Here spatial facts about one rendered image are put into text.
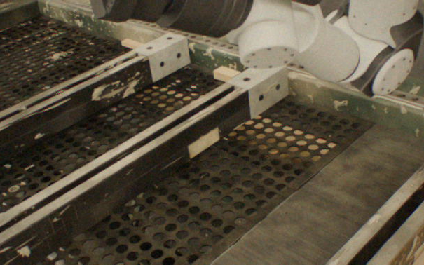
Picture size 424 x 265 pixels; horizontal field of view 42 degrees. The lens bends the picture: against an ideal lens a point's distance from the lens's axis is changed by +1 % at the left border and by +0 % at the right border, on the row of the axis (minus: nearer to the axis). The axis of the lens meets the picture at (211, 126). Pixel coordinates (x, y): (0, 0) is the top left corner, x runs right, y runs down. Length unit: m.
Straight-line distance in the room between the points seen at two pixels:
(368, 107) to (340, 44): 0.37
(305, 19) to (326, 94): 0.46
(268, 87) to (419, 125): 0.30
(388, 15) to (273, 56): 0.22
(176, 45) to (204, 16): 0.79
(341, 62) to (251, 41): 0.20
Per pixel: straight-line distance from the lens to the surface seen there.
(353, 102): 1.12
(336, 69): 0.77
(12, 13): 1.91
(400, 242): 0.75
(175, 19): 0.55
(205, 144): 1.04
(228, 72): 1.29
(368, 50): 0.81
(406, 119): 1.08
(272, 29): 0.59
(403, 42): 0.80
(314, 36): 0.69
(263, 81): 1.12
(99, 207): 0.92
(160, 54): 1.32
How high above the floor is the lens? 1.90
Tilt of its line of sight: 50 degrees down
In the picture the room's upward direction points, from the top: 83 degrees counter-clockwise
